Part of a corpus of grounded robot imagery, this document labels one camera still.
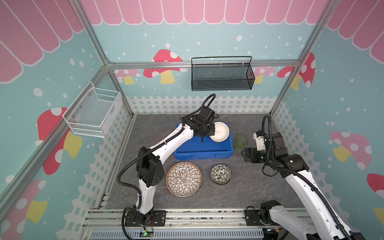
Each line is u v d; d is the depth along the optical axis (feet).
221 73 3.09
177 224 2.43
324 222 1.27
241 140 3.34
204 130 2.51
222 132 2.86
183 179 2.81
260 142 2.15
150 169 1.61
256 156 2.13
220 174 2.85
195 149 3.28
